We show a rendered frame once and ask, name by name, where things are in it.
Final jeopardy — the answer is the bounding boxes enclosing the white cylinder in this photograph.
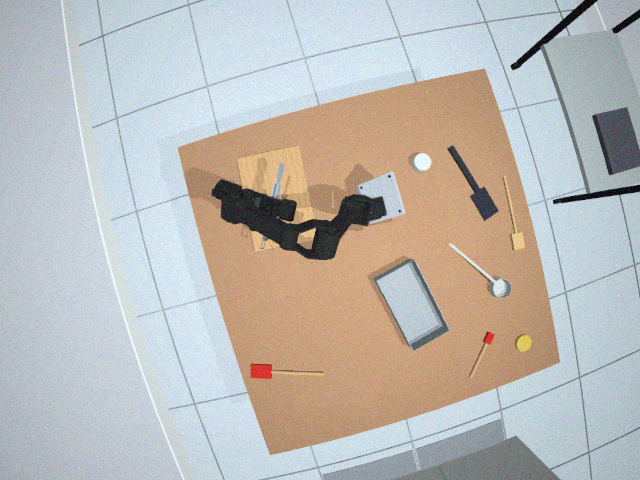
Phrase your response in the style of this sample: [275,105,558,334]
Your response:
[411,153,431,172]

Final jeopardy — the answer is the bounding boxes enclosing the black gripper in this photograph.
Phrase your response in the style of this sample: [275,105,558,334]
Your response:
[260,193,297,222]

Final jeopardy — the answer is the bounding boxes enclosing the light wooden board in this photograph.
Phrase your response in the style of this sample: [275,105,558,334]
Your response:
[237,145,316,252]

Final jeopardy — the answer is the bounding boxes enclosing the grey roasting tin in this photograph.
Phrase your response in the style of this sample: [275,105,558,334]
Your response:
[374,259,450,352]

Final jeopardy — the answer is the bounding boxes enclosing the yellow round disc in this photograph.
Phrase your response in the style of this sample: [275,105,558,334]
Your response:
[515,334,532,352]

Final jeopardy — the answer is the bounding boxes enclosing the red spatula with wooden handle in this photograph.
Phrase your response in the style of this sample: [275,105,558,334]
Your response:
[250,364,323,379]

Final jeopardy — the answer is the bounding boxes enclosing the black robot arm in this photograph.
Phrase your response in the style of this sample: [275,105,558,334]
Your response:
[212,180,387,260]

